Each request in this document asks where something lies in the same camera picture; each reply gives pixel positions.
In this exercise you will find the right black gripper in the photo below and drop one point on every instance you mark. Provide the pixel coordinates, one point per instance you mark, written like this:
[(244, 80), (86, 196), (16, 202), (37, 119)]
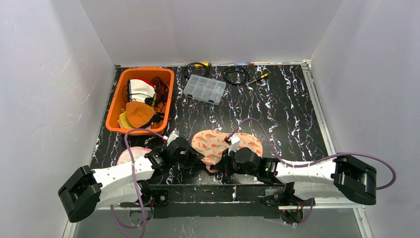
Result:
[(222, 164)]

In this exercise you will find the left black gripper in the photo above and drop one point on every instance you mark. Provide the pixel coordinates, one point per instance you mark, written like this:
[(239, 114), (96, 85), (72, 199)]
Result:
[(193, 156)]

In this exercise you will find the floral pink fabric pouch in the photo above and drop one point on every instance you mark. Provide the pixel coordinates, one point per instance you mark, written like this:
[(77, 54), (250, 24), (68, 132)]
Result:
[(211, 144)]

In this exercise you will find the orange bra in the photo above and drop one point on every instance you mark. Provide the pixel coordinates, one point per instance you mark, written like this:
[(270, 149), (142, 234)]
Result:
[(141, 115)]

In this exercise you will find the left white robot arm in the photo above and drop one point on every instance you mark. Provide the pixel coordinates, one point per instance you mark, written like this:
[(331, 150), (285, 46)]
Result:
[(90, 189)]

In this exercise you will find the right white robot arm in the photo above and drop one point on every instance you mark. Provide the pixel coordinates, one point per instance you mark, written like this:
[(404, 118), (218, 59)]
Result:
[(340, 176)]

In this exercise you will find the dark maroon bra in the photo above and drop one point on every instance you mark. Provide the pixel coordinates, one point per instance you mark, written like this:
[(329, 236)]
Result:
[(161, 94)]

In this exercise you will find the yellow bra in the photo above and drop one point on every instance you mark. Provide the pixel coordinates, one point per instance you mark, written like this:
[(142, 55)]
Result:
[(123, 120)]

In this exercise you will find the orange plastic bin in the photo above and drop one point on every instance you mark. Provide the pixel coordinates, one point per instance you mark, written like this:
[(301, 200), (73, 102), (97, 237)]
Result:
[(141, 100)]

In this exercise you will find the clear plastic screw box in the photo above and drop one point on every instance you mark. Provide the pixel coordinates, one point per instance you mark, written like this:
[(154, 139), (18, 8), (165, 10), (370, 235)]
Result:
[(204, 89)]

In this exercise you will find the red garment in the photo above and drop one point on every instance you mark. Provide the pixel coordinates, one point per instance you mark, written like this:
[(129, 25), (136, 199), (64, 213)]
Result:
[(148, 82)]

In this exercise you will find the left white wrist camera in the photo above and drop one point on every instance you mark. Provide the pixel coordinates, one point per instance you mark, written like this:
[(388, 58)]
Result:
[(172, 136)]

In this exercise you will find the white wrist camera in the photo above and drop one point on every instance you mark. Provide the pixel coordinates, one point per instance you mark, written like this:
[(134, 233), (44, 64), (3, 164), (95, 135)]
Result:
[(233, 141), (172, 136)]

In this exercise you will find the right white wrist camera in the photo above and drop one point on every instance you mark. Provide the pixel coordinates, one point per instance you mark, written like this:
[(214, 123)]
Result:
[(233, 141)]

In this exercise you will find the yellow handled screwdriver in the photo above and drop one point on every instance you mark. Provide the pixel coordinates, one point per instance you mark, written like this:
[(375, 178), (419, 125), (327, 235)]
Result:
[(259, 78)]

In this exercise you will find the aluminium right rail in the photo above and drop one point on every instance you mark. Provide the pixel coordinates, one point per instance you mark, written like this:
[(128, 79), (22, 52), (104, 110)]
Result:
[(320, 108)]

